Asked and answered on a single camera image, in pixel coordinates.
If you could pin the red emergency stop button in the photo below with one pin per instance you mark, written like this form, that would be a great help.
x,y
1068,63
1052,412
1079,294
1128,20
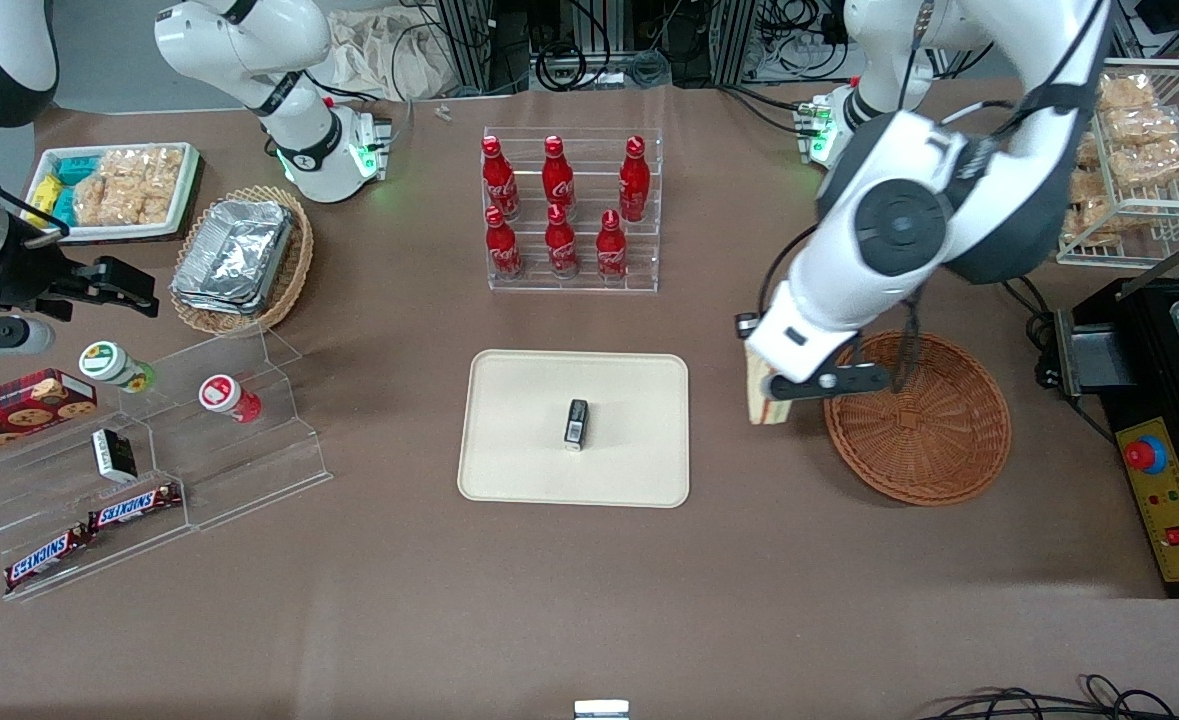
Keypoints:
x,y
1145,455

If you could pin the beige plastic tray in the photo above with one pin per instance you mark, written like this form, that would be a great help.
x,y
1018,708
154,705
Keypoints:
x,y
519,430

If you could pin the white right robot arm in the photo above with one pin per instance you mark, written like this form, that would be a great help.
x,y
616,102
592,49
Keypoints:
x,y
299,120

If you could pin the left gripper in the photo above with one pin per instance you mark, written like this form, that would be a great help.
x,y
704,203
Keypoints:
x,y
745,323

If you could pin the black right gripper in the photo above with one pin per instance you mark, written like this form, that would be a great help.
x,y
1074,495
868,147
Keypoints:
x,y
31,281

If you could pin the white rectangular snack tray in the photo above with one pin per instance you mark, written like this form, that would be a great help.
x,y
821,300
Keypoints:
x,y
119,234

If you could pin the Snickers bar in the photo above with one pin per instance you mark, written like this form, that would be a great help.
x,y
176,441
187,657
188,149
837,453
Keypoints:
x,y
134,506
44,560

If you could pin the red cookie box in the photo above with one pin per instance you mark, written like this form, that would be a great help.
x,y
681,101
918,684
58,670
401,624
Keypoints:
x,y
19,410

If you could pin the triangular sandwich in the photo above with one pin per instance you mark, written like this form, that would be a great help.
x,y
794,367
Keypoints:
x,y
759,395

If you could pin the small white object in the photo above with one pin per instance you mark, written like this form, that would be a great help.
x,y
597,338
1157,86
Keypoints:
x,y
601,710

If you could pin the bagged fried snack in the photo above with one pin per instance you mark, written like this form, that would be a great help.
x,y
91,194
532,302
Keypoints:
x,y
1089,220
1089,185
1087,150
1144,126
1127,92
1154,165

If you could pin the light oval wicker basket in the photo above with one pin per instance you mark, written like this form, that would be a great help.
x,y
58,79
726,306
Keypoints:
x,y
294,270

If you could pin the grey metal block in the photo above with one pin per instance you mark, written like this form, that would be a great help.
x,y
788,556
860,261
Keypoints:
x,y
1099,350

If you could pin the clear acrylic stepped stand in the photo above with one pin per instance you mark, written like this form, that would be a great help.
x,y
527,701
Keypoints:
x,y
249,470

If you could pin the yellow snack packet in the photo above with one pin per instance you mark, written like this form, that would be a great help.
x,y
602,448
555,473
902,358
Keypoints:
x,y
44,195

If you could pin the brown wicker basket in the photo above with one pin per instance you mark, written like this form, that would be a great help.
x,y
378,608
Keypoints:
x,y
939,440

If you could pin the beige cloth bag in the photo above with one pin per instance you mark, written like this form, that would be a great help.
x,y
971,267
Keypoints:
x,y
399,50

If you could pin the stacked aluminium foil containers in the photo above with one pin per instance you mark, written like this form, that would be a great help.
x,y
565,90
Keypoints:
x,y
234,255

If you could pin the clear bag of rice crackers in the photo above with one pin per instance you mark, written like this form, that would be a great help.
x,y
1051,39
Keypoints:
x,y
104,205
149,170

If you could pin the red cola bottle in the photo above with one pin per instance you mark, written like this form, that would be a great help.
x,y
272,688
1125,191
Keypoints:
x,y
611,250
502,248
561,245
635,180
498,180
557,178

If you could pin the clear acrylic bottle rack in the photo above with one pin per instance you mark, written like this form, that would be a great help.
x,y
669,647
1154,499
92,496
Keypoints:
x,y
589,285

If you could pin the black countertop appliance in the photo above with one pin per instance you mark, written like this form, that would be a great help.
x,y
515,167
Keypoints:
x,y
1149,340

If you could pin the teal snack packet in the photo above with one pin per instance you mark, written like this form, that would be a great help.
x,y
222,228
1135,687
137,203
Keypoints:
x,y
77,168
64,208

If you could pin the aluminium frame post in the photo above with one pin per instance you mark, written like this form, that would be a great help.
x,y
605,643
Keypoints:
x,y
734,40
464,45

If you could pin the small black and white box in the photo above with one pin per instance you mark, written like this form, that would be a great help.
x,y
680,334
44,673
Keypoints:
x,y
114,455

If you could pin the small black box with label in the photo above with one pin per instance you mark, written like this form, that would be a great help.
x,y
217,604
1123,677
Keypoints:
x,y
576,425

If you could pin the green lid cup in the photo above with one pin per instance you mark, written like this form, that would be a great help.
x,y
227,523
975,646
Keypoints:
x,y
114,365

